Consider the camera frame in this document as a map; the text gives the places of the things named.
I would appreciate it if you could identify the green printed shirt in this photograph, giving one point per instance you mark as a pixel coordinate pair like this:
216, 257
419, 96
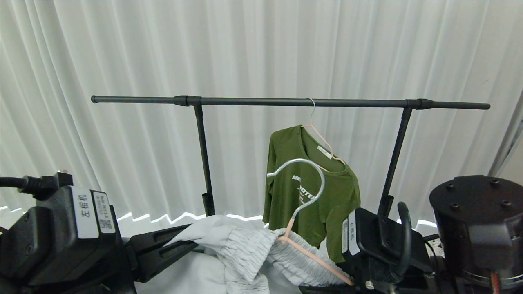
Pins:
335, 204

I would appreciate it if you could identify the white curtain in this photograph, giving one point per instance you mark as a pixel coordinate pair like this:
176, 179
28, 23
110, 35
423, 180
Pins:
245, 49

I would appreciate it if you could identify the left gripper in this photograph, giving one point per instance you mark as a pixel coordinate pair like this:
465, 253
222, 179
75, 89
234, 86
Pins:
122, 269

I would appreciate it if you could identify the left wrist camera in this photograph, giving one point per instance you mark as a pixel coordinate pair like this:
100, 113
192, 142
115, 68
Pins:
61, 232

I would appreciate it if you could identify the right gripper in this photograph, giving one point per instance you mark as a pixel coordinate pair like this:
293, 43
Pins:
392, 283

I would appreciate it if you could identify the pale grey shorts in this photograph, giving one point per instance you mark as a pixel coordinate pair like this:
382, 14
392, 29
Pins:
241, 249

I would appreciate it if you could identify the pink clothes hanger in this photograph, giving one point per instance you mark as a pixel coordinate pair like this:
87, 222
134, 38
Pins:
314, 258
322, 141

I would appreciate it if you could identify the black clothes rack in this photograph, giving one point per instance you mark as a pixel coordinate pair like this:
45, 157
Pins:
265, 101

